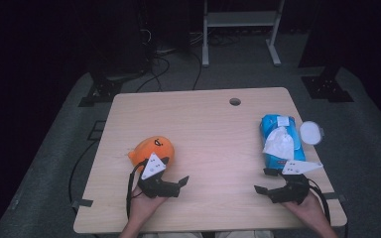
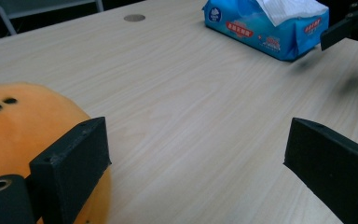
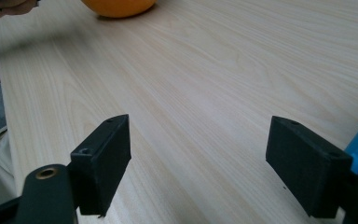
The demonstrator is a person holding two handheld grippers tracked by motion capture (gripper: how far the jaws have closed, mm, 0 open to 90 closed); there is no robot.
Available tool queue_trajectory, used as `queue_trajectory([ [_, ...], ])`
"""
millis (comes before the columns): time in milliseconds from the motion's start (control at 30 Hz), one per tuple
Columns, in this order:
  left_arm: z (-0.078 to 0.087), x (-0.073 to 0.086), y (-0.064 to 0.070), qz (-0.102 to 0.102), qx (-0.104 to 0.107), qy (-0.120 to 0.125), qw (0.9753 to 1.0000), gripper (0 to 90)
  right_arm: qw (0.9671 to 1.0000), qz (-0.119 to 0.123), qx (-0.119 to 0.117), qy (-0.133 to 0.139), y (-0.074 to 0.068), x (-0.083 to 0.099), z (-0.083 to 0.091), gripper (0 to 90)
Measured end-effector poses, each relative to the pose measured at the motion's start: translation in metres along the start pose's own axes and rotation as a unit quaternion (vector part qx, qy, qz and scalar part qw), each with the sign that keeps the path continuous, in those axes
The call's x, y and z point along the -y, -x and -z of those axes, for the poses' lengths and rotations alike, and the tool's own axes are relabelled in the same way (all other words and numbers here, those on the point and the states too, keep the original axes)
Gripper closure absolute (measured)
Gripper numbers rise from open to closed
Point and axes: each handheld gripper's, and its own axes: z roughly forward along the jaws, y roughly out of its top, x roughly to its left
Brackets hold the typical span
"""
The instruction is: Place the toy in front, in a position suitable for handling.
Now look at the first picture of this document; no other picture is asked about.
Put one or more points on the black stand with flat base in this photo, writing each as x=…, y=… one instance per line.
x=327, y=87
x=102, y=91

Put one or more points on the black floor frame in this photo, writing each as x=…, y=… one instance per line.
x=96, y=130

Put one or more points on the blue wet wipes pack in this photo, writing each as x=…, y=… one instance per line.
x=268, y=125

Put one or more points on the grey tape strip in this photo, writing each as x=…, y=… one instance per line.
x=82, y=203
x=335, y=196

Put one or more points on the orange plush toy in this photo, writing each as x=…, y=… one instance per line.
x=152, y=147

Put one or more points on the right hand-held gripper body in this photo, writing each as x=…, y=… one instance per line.
x=292, y=193

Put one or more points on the person's right hand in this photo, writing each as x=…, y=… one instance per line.
x=311, y=211

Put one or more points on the person's left hand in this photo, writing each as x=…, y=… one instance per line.
x=144, y=208

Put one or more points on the white wet wipe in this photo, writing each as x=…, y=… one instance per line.
x=279, y=143

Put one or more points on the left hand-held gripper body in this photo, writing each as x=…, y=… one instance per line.
x=152, y=188

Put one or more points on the white metal stand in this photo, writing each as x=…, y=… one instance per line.
x=241, y=18

